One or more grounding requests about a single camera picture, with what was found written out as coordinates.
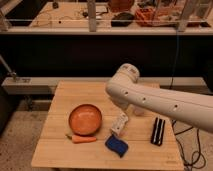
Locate white tube bottle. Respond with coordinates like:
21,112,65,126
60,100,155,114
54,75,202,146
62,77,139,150
110,113,129,136

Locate black cables on floor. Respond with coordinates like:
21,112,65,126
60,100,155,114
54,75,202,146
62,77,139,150
171,119,208,171

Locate white cup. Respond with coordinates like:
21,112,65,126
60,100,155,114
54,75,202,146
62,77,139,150
133,106,146,116

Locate brown basket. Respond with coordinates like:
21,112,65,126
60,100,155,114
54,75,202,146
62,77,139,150
108,0,134,12

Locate blue sponge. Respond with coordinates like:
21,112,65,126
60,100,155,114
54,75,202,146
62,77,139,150
105,135,129,158

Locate orange crate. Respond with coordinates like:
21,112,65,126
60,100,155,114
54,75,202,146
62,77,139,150
134,7,203,28

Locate orange ceramic bowl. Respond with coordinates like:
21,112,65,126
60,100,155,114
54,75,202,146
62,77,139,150
68,104,102,136

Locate white vertical post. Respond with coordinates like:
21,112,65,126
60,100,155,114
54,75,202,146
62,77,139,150
87,0,96,32

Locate metal clamp bracket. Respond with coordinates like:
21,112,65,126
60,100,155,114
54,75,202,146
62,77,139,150
0,54,31,84

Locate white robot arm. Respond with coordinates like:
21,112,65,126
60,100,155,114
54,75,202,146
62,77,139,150
105,63,213,133

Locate black pouch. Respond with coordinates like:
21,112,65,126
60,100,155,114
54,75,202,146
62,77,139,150
111,12,134,27

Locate orange carrot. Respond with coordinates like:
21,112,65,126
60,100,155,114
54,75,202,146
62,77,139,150
66,135,97,144

